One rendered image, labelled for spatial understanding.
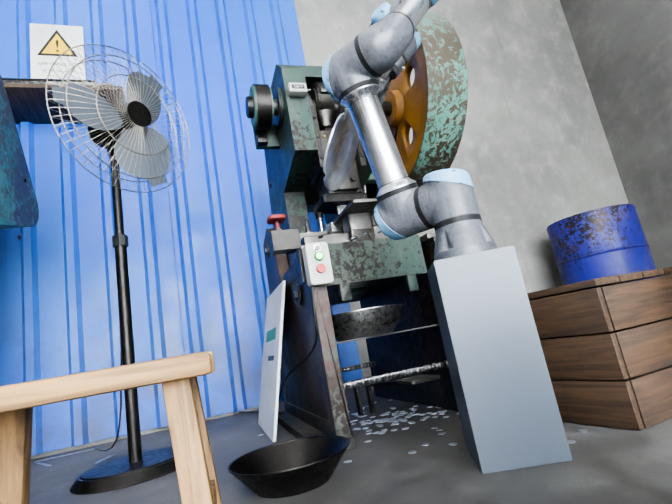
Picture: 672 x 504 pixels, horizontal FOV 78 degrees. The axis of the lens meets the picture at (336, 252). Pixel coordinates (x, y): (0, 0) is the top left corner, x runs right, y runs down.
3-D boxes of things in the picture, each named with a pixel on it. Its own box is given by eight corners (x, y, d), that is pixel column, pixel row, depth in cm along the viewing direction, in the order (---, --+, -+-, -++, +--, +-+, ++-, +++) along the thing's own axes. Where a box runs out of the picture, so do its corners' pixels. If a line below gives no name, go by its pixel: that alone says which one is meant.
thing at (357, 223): (395, 231, 148) (387, 195, 150) (358, 235, 143) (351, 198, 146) (369, 249, 171) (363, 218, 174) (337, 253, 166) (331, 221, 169)
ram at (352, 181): (366, 187, 169) (353, 121, 175) (331, 189, 164) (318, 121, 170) (352, 202, 185) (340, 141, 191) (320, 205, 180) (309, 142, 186)
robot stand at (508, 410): (573, 461, 84) (514, 245, 93) (482, 474, 85) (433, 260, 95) (541, 438, 101) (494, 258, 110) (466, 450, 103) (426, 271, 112)
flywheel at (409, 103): (400, 28, 220) (386, 165, 250) (364, 25, 213) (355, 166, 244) (488, 20, 159) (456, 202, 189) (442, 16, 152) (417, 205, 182)
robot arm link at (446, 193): (469, 210, 96) (455, 157, 99) (419, 228, 105) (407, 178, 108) (489, 216, 105) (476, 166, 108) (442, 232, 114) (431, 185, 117)
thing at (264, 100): (289, 123, 170) (281, 75, 174) (260, 123, 166) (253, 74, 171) (280, 149, 190) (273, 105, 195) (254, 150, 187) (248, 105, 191)
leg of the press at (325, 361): (358, 448, 123) (309, 166, 142) (321, 458, 120) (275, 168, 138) (296, 414, 208) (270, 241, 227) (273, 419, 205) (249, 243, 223)
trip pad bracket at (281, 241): (308, 281, 138) (298, 225, 142) (279, 285, 135) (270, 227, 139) (304, 284, 144) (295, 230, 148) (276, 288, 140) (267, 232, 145)
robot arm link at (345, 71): (429, 231, 105) (351, 27, 104) (381, 248, 115) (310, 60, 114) (447, 223, 114) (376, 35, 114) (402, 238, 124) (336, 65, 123)
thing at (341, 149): (324, 136, 122) (321, 136, 122) (326, 207, 144) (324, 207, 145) (362, 89, 138) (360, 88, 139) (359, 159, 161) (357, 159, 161)
